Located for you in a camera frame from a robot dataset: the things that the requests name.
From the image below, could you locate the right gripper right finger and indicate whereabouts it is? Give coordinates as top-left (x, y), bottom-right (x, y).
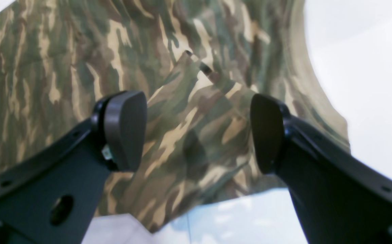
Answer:
top-left (250, 94), bottom-right (392, 244)

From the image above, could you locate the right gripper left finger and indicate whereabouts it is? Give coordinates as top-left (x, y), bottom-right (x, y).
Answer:
top-left (0, 90), bottom-right (147, 244)

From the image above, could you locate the camouflage t-shirt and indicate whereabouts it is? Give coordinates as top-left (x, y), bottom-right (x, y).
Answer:
top-left (0, 0), bottom-right (350, 233)

